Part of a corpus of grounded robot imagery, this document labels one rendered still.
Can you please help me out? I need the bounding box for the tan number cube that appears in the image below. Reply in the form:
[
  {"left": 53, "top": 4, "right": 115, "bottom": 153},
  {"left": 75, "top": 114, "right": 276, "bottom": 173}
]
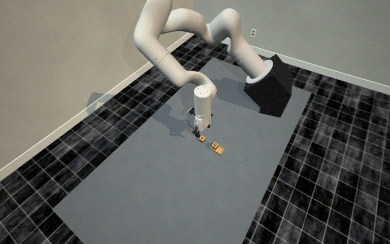
[
  {"left": 211, "top": 142, "right": 219, "bottom": 150},
  {"left": 199, "top": 135, "right": 206, "bottom": 143}
]

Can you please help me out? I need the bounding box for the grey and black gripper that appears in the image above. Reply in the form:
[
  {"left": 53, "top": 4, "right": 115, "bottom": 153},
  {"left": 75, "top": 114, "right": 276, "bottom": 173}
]
[{"left": 192, "top": 114, "right": 213, "bottom": 138}]

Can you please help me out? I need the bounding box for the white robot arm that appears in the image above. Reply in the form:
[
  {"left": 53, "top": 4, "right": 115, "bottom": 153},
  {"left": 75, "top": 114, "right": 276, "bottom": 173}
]
[{"left": 134, "top": 0, "right": 273, "bottom": 119}]

